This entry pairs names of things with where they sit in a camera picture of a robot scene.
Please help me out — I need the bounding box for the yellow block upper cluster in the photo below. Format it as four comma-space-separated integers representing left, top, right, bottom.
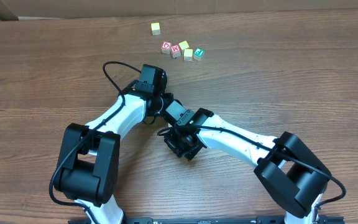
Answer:
178, 40, 190, 52

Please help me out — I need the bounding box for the yellow block lower cluster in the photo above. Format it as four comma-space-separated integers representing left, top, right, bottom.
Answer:
183, 49, 193, 62

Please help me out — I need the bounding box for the yellow block cluster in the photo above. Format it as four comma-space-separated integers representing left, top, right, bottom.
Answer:
178, 40, 190, 52
183, 49, 193, 62

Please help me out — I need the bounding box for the red M wooden block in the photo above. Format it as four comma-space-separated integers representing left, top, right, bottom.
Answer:
170, 44, 181, 58

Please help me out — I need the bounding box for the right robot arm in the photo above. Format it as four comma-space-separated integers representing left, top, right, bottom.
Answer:
161, 100, 331, 223

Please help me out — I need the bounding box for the red O wooden block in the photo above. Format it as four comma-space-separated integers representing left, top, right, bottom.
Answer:
161, 41, 172, 54

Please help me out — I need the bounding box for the cardboard box back edge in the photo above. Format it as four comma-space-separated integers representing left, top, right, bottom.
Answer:
0, 0, 358, 21

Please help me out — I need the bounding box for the far yellow wooden block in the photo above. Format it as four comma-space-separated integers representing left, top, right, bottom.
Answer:
150, 22, 161, 35

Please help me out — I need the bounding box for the green wooden block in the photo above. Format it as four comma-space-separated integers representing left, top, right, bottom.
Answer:
193, 48, 204, 61

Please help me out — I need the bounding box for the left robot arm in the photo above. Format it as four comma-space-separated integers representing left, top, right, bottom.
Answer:
48, 64, 169, 223

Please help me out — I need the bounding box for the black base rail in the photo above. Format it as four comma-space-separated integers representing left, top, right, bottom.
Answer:
67, 215, 345, 224

